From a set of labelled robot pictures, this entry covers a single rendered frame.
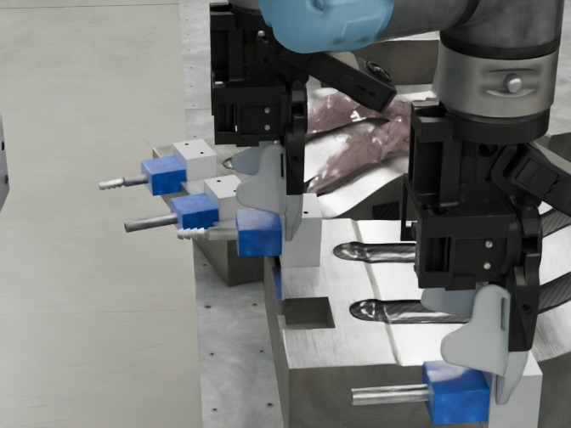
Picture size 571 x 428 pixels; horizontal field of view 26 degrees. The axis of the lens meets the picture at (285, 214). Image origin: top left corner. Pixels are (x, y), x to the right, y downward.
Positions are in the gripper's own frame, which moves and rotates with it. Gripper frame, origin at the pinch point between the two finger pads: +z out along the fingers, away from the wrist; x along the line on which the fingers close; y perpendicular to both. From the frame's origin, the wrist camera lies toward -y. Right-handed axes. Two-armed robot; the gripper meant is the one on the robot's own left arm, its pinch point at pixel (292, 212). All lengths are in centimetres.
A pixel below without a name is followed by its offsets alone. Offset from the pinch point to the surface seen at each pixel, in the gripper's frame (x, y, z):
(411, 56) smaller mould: -67, -24, 9
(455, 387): 30.5, -8.5, -1.1
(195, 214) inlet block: -14.0, 8.8, 6.8
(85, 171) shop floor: -217, 36, 94
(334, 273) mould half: 3.9, -3.5, 4.3
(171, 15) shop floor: -360, 11, 94
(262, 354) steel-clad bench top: 3.0, 3.1, 13.4
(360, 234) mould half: -3.9, -7.1, 4.6
